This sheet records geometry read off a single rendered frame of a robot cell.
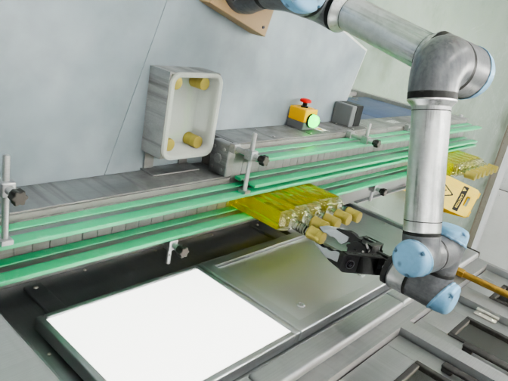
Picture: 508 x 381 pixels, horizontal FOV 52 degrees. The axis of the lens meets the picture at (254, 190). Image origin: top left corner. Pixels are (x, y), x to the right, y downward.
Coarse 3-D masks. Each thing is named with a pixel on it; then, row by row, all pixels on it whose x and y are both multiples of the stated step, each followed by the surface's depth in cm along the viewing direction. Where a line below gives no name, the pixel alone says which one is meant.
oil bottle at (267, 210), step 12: (240, 204) 147; (252, 204) 144; (264, 204) 141; (276, 204) 142; (252, 216) 145; (264, 216) 142; (276, 216) 139; (288, 216) 138; (276, 228) 140; (288, 228) 139
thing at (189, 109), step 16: (176, 80) 125; (176, 96) 136; (192, 96) 140; (208, 96) 139; (176, 112) 138; (192, 112) 142; (208, 112) 140; (176, 128) 140; (192, 128) 144; (208, 128) 141; (176, 144) 141; (208, 144) 142
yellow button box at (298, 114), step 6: (294, 108) 175; (300, 108) 174; (306, 108) 175; (312, 108) 177; (294, 114) 176; (300, 114) 174; (306, 114) 173; (288, 120) 178; (294, 120) 176; (300, 120) 174; (294, 126) 176; (300, 126) 175; (306, 126) 176
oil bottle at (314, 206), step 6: (282, 192) 152; (288, 192) 153; (294, 192) 154; (294, 198) 149; (300, 198) 150; (306, 198) 151; (306, 204) 147; (312, 204) 147; (318, 204) 148; (312, 210) 146; (318, 210) 147
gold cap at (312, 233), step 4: (308, 228) 134; (312, 228) 134; (316, 228) 134; (308, 232) 134; (312, 232) 133; (316, 232) 133; (320, 232) 133; (308, 236) 134; (312, 236) 133; (316, 236) 133; (320, 236) 132; (324, 236) 133; (316, 240) 133; (320, 240) 132; (324, 240) 134
